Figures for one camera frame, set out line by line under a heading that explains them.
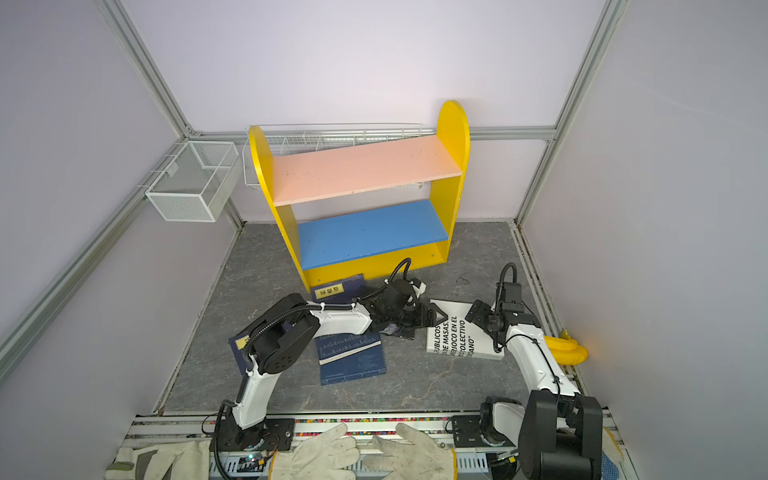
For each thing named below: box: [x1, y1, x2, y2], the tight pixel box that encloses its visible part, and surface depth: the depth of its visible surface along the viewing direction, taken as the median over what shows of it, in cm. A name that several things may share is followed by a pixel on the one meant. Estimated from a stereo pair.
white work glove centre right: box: [364, 422, 454, 480], surface depth 72 cm
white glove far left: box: [105, 438, 211, 480], surface depth 70 cm
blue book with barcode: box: [315, 333, 382, 365], surface depth 88 cm
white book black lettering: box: [426, 299, 505, 360], surface depth 87 cm
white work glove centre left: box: [268, 423, 361, 480], surface depth 72 cm
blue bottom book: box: [315, 333, 387, 385], surface depth 86 cm
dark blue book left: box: [228, 333, 250, 376], surface depth 88 cm
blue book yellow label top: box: [310, 273, 365, 302], surface depth 101 cm
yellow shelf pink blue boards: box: [249, 100, 471, 292], surface depth 92 cm
